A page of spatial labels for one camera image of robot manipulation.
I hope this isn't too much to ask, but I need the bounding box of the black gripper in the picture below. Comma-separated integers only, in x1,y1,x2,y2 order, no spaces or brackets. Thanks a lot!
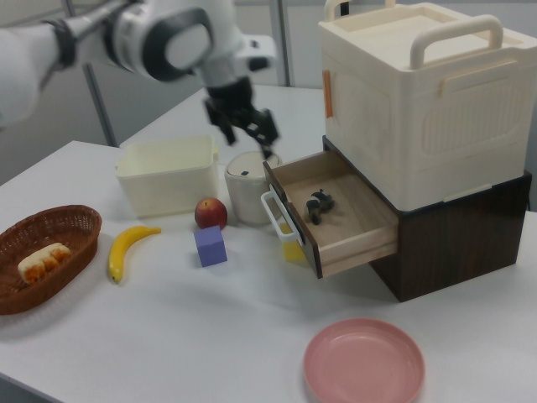
203,77,281,160

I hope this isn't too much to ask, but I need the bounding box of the black white panda toy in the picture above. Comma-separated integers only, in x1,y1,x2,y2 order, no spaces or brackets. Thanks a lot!
303,189,336,226

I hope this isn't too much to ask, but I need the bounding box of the toy bread loaf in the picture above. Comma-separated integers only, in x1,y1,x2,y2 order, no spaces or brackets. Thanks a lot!
17,241,73,286

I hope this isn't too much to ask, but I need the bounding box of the white lidded canister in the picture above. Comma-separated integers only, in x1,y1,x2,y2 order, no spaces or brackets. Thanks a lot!
224,149,284,226

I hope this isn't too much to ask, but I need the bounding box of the red apple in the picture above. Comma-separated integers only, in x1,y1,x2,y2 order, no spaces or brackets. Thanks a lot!
194,196,229,230

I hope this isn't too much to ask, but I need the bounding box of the cream open plastic bin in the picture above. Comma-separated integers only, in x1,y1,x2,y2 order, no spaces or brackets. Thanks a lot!
114,133,221,218

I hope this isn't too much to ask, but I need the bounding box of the purple cube block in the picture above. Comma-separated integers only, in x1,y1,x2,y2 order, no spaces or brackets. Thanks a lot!
193,224,229,269

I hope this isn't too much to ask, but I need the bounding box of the yellow block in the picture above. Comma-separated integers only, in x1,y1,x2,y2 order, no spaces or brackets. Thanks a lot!
278,222,307,264

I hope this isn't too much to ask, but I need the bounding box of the yellow banana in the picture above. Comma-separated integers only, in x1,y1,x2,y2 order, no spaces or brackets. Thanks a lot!
107,225,163,285

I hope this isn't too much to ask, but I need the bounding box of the brown wicker basket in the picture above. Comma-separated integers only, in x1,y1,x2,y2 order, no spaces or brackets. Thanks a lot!
0,204,103,317

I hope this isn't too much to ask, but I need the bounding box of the dark brown wooden cabinet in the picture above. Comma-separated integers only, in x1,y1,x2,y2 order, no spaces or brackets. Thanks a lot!
321,134,533,303

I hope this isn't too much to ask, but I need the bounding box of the pink plate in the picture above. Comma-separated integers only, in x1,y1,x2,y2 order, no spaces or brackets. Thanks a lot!
302,317,426,403

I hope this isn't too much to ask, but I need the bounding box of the wooden drawer with white handle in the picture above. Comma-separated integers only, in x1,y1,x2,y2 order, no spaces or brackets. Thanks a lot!
260,149,399,280

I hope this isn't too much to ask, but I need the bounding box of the cream storage box with handles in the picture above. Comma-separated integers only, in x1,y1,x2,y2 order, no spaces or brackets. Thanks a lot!
316,0,537,212

